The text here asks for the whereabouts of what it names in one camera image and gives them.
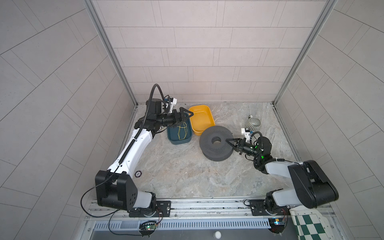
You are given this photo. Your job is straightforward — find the aluminium corner profile right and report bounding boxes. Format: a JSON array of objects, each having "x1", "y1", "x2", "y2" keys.
[{"x1": 273, "y1": 0, "x2": 338, "y2": 107}]

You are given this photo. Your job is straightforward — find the aluminium corner profile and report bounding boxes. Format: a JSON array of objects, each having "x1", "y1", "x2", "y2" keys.
[
  {"x1": 273, "y1": 0, "x2": 338, "y2": 107},
  {"x1": 83, "y1": 0, "x2": 138, "y2": 106}
]

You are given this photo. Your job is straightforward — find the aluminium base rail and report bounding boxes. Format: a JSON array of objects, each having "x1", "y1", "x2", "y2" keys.
[{"x1": 85, "y1": 197, "x2": 335, "y2": 234}]

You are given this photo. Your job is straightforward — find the teal plastic bin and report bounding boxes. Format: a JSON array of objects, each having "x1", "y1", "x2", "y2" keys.
[{"x1": 167, "y1": 123, "x2": 193, "y2": 145}]

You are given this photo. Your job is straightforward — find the grey perforated cable spool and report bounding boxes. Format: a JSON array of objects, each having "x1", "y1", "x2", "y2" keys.
[{"x1": 199, "y1": 126, "x2": 234, "y2": 162}]

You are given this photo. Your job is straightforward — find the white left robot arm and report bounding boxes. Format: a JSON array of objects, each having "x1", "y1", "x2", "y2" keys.
[{"x1": 93, "y1": 84, "x2": 194, "y2": 237}]

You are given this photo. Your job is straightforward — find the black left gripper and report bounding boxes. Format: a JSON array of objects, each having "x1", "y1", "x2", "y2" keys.
[{"x1": 154, "y1": 108, "x2": 192, "y2": 128}]

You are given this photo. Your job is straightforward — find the yellow thin cable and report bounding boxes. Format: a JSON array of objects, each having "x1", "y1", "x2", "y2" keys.
[{"x1": 175, "y1": 121, "x2": 189, "y2": 141}]

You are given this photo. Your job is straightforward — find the aluminium corner profile left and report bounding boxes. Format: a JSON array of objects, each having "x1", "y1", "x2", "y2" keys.
[{"x1": 83, "y1": 0, "x2": 138, "y2": 106}]

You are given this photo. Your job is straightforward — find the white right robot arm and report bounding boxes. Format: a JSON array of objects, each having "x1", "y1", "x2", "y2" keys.
[{"x1": 226, "y1": 132, "x2": 339, "y2": 215}]

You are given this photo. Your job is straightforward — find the striped ceramic mug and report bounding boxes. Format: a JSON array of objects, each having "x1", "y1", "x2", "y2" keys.
[{"x1": 246, "y1": 115, "x2": 262, "y2": 132}]

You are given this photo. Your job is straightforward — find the small white ball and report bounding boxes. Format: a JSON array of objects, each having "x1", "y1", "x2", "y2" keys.
[{"x1": 214, "y1": 231, "x2": 222, "y2": 240}]

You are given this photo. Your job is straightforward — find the green white checkered cloth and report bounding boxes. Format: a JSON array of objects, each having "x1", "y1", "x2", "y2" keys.
[{"x1": 290, "y1": 206, "x2": 336, "y2": 240}]

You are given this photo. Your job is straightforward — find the yellow plastic bin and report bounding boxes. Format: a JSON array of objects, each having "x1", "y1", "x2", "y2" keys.
[{"x1": 189, "y1": 105, "x2": 216, "y2": 136}]

